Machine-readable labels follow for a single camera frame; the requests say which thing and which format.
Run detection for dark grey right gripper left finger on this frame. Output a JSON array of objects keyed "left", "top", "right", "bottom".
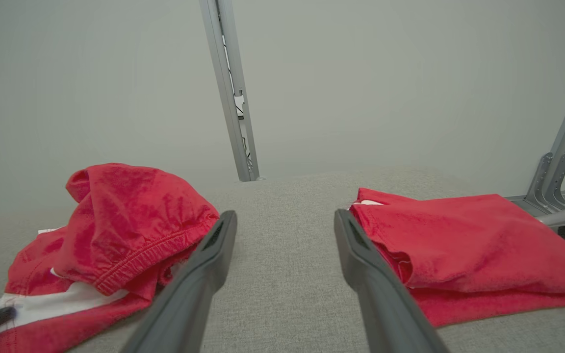
[{"left": 120, "top": 210, "right": 238, "bottom": 353}]

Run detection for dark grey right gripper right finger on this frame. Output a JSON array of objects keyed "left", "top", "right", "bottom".
[{"left": 334, "top": 208, "right": 450, "bottom": 353}]

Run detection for red shorts with white stripe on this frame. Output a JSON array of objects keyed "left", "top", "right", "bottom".
[{"left": 0, "top": 163, "right": 221, "bottom": 353}]

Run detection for red jersey with white sleeves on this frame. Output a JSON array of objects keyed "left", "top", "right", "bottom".
[{"left": 348, "top": 187, "right": 565, "bottom": 328}]

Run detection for grey metal upright post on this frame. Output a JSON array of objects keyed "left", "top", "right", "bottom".
[{"left": 199, "top": 0, "right": 261, "bottom": 182}]

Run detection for grey metal frame with caster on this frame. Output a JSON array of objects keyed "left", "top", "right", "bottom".
[{"left": 505, "top": 33, "right": 565, "bottom": 242}]

